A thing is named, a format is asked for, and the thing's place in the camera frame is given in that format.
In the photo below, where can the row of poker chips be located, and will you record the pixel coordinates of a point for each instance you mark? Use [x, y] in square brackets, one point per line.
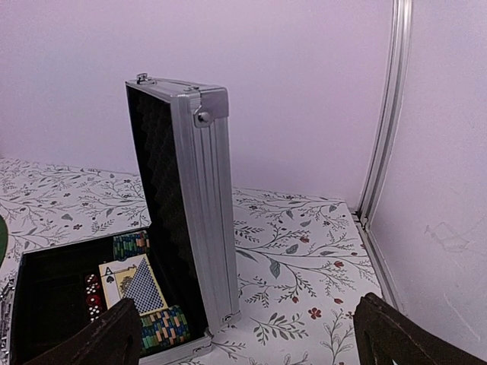
[130, 244]

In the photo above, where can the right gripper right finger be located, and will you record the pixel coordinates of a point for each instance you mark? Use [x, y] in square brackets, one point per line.
[385, 336]

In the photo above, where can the right aluminium frame post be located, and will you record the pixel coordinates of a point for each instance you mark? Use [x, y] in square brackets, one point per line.
[395, 80]

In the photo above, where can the round green poker mat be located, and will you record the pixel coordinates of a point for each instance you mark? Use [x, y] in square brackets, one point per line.
[3, 239]

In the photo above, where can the red dice in case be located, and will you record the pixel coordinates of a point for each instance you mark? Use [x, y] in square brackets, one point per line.
[92, 290]

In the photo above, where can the front row poker chips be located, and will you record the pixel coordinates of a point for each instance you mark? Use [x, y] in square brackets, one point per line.
[164, 329]

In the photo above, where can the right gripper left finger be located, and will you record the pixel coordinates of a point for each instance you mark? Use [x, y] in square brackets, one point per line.
[114, 338]

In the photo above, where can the aluminium poker chip case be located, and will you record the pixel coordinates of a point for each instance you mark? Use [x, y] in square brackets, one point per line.
[62, 221]

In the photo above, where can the boxed card deck in case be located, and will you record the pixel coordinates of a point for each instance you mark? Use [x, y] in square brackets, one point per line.
[132, 278]

